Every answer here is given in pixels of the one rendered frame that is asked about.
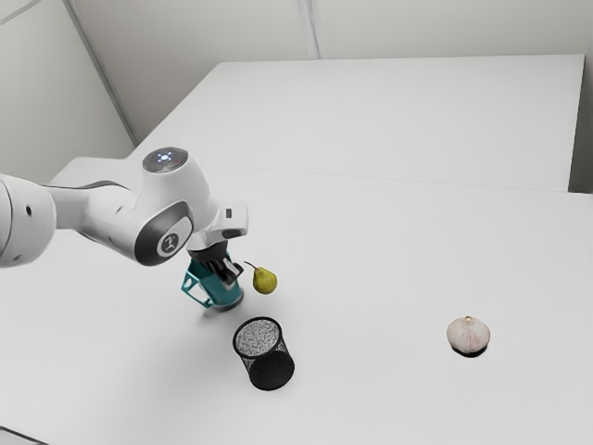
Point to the white garlic bulb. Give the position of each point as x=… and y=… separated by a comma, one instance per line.
x=468, y=336

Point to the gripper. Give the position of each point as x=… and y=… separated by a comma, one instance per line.
x=210, y=254

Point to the yellow-green pear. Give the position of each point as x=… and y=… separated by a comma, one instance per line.
x=264, y=280

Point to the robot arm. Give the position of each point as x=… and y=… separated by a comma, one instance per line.
x=111, y=208

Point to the teal faceted mug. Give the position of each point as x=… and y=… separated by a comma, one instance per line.
x=218, y=289

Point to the black mesh pen holder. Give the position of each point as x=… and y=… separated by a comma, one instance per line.
x=264, y=352

